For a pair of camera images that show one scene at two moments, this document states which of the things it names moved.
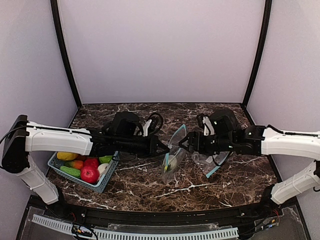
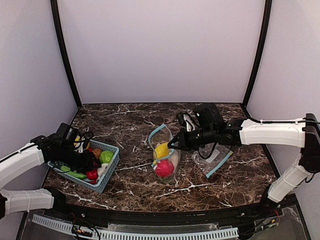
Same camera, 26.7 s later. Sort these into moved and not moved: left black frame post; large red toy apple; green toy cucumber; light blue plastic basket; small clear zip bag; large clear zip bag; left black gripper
Moved: large clear zip bag; large red toy apple; left black gripper
Not moved: small clear zip bag; light blue plastic basket; green toy cucumber; left black frame post
